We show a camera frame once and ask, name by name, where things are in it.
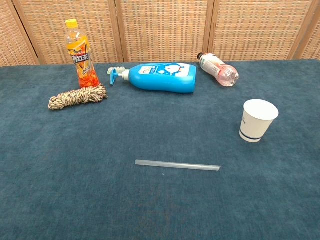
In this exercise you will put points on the translucent plastic drinking straw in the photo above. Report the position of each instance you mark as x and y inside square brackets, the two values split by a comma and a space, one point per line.
[178, 165]

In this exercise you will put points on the white paper cup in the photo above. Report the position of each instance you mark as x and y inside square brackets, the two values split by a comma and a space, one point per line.
[257, 120]

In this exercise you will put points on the blue pump soap bottle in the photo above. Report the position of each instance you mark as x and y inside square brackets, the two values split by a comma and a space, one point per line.
[162, 77]

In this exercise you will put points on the blue carpet table cover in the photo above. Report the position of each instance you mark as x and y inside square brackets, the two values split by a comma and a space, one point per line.
[125, 162]

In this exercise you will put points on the pink drink plastic bottle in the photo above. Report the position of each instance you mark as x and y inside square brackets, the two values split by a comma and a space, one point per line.
[220, 68]

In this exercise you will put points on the woven rattan folding screen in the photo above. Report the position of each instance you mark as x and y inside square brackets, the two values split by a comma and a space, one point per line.
[160, 27]

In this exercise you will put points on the orange iced tea bottle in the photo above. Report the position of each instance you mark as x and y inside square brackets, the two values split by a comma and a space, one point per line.
[83, 60]

